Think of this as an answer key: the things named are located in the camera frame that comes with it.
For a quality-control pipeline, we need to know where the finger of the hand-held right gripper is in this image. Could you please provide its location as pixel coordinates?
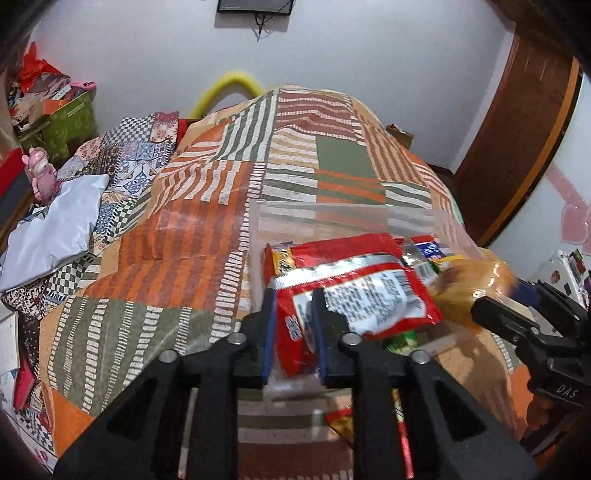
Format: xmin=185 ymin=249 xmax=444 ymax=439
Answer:
xmin=471 ymin=296 xmax=541 ymax=344
xmin=515 ymin=281 xmax=591 ymax=335

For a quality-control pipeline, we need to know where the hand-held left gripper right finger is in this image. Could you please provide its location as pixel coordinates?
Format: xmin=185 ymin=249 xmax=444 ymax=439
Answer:
xmin=311 ymin=286 xmax=539 ymax=480

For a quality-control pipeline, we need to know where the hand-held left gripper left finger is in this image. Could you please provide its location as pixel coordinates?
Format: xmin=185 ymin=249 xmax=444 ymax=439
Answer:
xmin=55 ymin=288 xmax=278 ymax=480

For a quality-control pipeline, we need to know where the round yellow cake packet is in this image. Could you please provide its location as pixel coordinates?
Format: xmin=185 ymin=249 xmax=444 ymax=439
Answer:
xmin=428 ymin=257 xmax=517 ymax=334

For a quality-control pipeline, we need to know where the red packet with white label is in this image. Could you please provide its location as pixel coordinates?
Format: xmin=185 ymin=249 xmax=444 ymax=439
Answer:
xmin=274 ymin=233 xmax=445 ymax=378

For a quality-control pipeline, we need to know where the red packet with yellow label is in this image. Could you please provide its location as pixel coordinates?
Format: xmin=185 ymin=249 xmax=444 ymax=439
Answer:
xmin=262 ymin=242 xmax=297 ymax=289

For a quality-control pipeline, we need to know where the blue snack packet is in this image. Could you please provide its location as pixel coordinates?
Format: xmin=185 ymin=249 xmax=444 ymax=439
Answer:
xmin=410 ymin=235 xmax=452 ymax=265

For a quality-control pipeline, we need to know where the clear plastic container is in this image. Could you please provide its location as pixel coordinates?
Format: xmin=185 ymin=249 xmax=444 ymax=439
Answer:
xmin=249 ymin=199 xmax=490 ymax=400

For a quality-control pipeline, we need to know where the white box with stickers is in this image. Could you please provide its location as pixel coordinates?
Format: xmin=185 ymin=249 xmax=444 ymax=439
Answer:
xmin=531 ymin=250 xmax=591 ymax=306

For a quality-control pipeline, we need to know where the green snack packet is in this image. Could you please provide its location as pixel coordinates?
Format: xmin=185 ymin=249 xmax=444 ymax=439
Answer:
xmin=385 ymin=331 xmax=420 ymax=357

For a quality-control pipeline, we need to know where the orange fried snack packet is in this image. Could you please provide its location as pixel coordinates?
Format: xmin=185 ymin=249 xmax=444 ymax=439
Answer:
xmin=325 ymin=407 xmax=356 ymax=445

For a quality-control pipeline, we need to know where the white cabinet with pink stickers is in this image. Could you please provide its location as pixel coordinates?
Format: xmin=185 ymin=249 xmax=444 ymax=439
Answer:
xmin=480 ymin=74 xmax=591 ymax=289

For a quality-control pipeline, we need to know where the patchwork blanket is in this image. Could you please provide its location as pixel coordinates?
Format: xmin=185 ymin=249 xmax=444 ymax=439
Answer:
xmin=39 ymin=85 xmax=532 ymax=480

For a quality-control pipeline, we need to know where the glossy red snack packet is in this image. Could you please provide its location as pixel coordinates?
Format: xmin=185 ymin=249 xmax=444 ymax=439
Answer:
xmin=396 ymin=401 xmax=417 ymax=480

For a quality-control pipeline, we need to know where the wooden door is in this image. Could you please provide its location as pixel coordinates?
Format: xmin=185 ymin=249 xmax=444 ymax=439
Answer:
xmin=455 ymin=0 xmax=583 ymax=248

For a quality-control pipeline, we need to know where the small brown box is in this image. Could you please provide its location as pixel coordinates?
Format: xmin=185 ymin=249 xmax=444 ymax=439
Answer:
xmin=386 ymin=123 xmax=415 ymax=149

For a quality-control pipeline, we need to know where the checkered quilt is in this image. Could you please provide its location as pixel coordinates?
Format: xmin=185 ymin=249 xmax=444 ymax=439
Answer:
xmin=46 ymin=111 xmax=182 ymax=306

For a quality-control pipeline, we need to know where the light blue plastic bag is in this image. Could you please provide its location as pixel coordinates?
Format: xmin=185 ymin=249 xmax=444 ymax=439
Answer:
xmin=0 ymin=174 xmax=112 ymax=293

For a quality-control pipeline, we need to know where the red book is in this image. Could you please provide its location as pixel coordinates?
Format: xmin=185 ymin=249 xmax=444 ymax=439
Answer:
xmin=13 ymin=364 xmax=40 ymax=412

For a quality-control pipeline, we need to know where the yellow foam tube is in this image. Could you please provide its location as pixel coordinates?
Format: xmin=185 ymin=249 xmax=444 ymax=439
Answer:
xmin=189 ymin=69 xmax=265 ymax=119

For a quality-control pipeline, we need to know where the white paper sheet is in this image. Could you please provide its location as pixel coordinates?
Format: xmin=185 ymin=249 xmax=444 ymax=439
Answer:
xmin=0 ymin=311 xmax=22 ymax=378

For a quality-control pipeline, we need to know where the pink toy figure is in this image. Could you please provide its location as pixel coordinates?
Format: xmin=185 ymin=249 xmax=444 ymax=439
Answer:
xmin=23 ymin=148 xmax=62 ymax=205

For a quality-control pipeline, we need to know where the green storage box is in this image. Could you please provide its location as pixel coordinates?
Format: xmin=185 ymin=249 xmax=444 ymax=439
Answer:
xmin=18 ymin=90 xmax=99 ymax=163

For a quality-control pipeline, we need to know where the small black monitor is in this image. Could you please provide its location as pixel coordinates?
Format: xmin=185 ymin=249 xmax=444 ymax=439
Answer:
xmin=217 ymin=0 xmax=295 ymax=16

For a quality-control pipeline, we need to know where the pile of papers and clothes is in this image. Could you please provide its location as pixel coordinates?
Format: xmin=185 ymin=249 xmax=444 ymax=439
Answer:
xmin=8 ymin=74 xmax=88 ymax=127

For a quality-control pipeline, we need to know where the red plastic bag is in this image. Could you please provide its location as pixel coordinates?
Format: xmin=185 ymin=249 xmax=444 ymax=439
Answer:
xmin=18 ymin=41 xmax=64 ymax=89

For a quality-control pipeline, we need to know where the black monitor cable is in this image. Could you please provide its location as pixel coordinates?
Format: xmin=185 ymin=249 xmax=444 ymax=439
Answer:
xmin=253 ymin=13 xmax=274 ymax=41

